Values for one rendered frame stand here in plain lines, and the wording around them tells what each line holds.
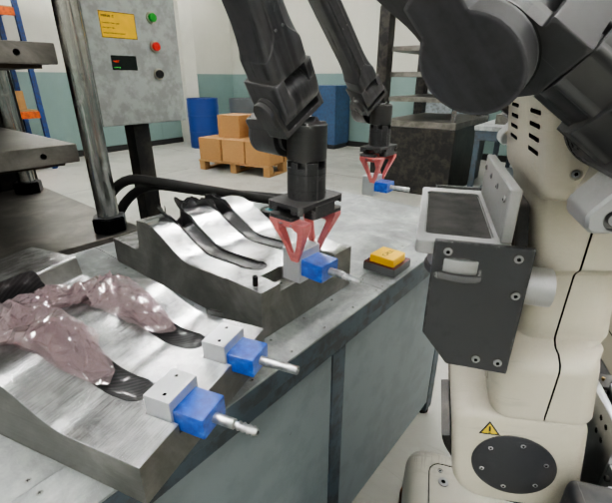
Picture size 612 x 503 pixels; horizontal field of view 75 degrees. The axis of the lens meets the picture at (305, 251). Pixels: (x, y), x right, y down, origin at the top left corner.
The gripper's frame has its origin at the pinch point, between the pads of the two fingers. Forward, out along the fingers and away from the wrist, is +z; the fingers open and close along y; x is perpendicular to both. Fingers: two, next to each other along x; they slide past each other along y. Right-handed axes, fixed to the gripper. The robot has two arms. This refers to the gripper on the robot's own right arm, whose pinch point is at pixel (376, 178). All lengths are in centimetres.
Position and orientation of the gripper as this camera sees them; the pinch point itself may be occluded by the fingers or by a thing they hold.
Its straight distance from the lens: 116.4
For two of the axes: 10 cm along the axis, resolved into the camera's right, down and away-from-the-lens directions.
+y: -6.1, 3.2, -7.3
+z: 0.0, 9.2, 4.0
